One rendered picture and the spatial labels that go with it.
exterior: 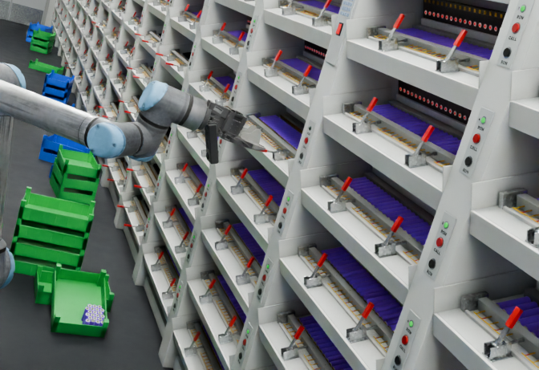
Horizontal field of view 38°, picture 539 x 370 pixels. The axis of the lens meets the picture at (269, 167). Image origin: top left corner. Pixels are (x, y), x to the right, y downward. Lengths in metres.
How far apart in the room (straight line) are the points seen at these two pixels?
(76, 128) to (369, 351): 0.95
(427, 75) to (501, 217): 0.38
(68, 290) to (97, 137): 1.29
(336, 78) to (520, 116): 0.74
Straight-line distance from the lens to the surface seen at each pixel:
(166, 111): 2.09
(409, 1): 2.03
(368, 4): 1.98
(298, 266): 2.02
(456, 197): 1.43
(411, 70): 1.66
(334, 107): 1.99
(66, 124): 2.10
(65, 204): 3.54
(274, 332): 2.11
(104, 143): 2.01
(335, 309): 1.83
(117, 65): 5.41
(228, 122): 2.14
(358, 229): 1.77
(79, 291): 3.23
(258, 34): 2.63
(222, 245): 2.59
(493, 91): 1.41
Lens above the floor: 1.41
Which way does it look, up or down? 12 degrees down
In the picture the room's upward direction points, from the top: 17 degrees clockwise
